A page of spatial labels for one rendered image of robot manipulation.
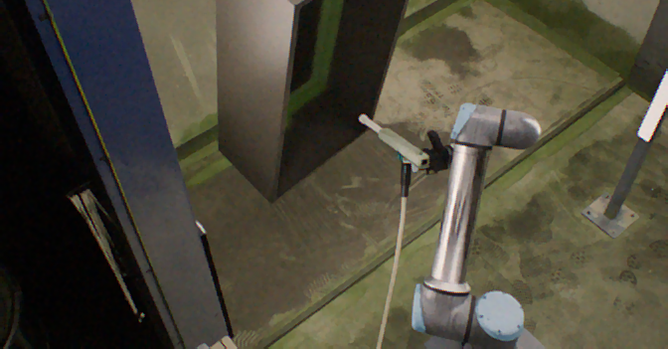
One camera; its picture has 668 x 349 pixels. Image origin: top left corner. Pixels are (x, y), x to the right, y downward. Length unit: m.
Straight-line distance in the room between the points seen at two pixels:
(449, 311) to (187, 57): 2.01
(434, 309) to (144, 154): 1.07
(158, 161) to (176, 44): 2.03
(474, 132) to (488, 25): 2.37
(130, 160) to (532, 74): 3.00
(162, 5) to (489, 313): 2.21
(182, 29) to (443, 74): 1.49
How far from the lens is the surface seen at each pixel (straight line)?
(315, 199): 3.57
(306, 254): 3.40
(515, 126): 2.24
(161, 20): 3.67
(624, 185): 3.56
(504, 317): 2.30
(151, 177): 1.72
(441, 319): 2.31
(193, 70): 3.72
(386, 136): 2.79
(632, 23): 4.20
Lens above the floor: 2.91
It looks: 51 degrees down
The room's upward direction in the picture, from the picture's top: 1 degrees counter-clockwise
